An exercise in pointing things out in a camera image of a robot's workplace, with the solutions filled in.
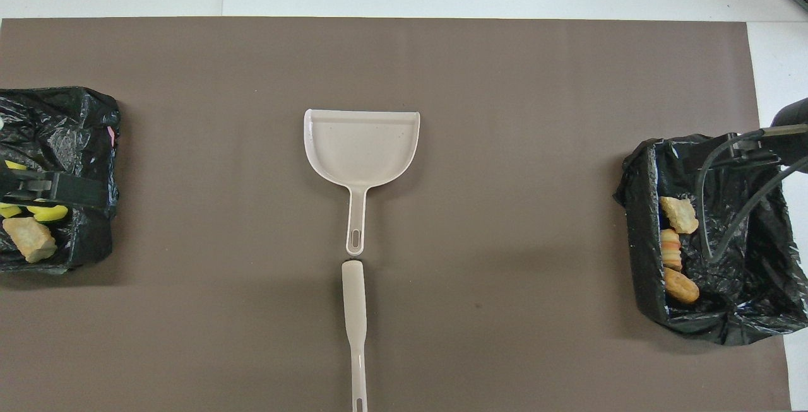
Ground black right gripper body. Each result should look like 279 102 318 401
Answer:
770 98 808 176

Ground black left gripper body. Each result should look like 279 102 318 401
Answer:
0 169 32 203

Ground notched yellow sponge piece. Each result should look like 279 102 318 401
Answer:
27 204 69 223

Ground striped croissant bread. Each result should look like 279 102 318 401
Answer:
2 216 57 264

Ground pale flaky pastry piece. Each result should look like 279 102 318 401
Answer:
659 196 700 235

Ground pale pastry with orange stripes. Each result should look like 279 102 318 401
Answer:
659 228 684 272

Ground brown fried nugget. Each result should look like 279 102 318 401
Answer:
663 267 701 303

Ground beige plastic dustpan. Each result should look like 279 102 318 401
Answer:
304 109 422 257

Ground beige hand brush black bristles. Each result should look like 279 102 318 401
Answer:
342 260 369 412

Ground open bin with black bag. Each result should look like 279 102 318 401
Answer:
614 133 808 346

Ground box wrapped in black bag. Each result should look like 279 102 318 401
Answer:
0 86 121 274

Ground brown table mat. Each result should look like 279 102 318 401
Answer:
0 17 793 412

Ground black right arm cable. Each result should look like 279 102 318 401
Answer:
694 129 808 265

